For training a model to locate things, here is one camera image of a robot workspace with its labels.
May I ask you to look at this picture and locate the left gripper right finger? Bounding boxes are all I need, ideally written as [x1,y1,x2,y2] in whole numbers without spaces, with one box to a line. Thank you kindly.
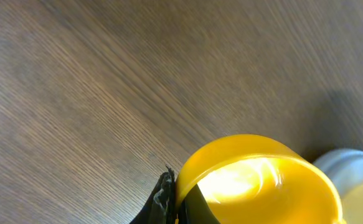
[181,185,220,224]

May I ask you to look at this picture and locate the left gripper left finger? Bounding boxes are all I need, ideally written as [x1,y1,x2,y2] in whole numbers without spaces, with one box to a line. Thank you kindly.
[130,167,176,224]

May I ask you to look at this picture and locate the white digital kitchen scale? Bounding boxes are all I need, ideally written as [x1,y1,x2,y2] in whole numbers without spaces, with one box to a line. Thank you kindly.
[313,148,363,198]

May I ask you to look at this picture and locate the yellow measuring scoop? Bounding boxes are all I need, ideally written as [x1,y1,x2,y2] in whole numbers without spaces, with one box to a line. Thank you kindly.
[176,134,345,223]

